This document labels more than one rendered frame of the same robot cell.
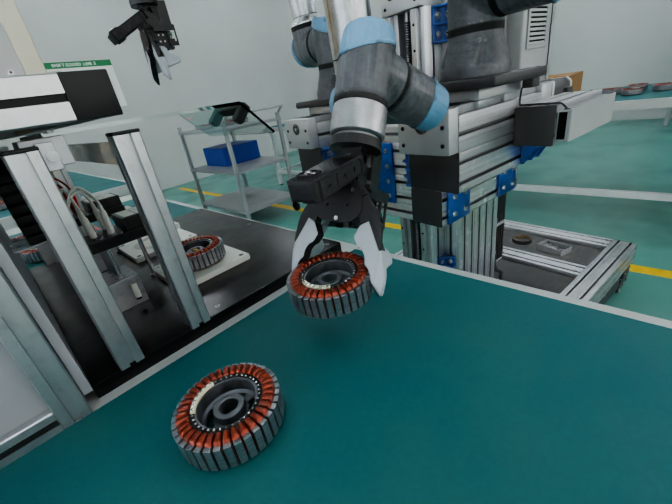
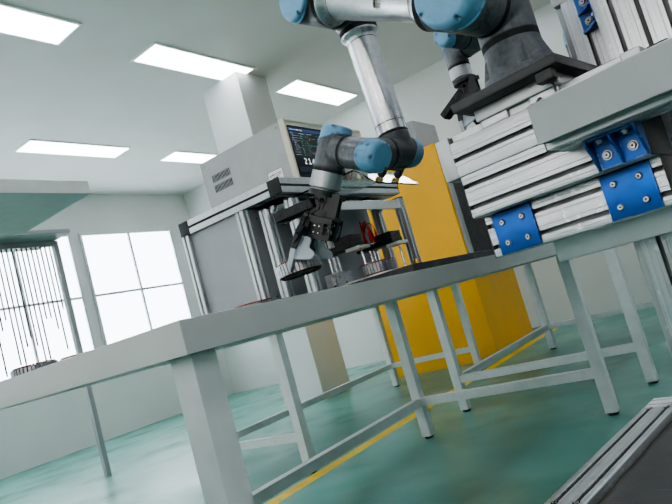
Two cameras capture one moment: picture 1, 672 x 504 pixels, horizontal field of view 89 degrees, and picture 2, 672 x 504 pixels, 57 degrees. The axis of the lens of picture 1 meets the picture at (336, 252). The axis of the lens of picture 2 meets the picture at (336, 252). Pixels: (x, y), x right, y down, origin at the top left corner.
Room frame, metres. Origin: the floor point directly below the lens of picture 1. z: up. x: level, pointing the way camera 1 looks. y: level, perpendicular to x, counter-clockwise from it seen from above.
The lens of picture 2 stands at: (0.16, -1.46, 0.69)
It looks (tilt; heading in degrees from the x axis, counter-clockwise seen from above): 6 degrees up; 77
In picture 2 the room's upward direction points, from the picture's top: 16 degrees counter-clockwise
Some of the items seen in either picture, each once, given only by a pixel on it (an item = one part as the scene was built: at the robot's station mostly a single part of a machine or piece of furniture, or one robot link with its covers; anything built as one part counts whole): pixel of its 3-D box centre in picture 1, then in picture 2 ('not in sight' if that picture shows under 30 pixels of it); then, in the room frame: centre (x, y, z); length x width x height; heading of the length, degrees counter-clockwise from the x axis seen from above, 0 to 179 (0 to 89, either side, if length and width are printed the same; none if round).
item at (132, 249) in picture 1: (157, 242); not in sight; (0.83, 0.45, 0.78); 0.15 x 0.15 x 0.01; 43
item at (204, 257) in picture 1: (196, 252); (377, 267); (0.66, 0.28, 0.80); 0.11 x 0.11 x 0.04
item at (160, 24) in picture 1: (154, 26); (470, 95); (1.17, 0.40, 1.29); 0.09 x 0.08 x 0.12; 125
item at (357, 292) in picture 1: (330, 282); (299, 267); (0.39, 0.01, 0.83); 0.11 x 0.11 x 0.04
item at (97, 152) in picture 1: (76, 152); (352, 205); (0.68, 0.44, 1.03); 0.62 x 0.01 x 0.03; 43
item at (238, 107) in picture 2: not in sight; (275, 236); (0.97, 4.66, 1.65); 0.50 x 0.45 x 3.30; 133
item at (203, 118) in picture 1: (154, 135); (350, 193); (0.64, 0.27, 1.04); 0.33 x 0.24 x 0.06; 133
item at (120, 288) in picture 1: (122, 287); (339, 281); (0.56, 0.39, 0.80); 0.08 x 0.05 x 0.06; 43
